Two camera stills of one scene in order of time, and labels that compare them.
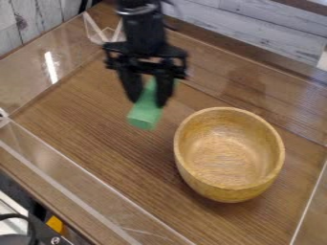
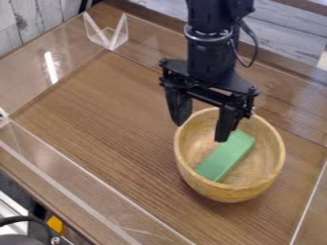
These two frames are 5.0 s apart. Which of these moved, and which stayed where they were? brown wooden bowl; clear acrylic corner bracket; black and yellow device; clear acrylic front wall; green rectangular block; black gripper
Moved: black gripper; green rectangular block
Stayed: clear acrylic corner bracket; black and yellow device; clear acrylic front wall; brown wooden bowl
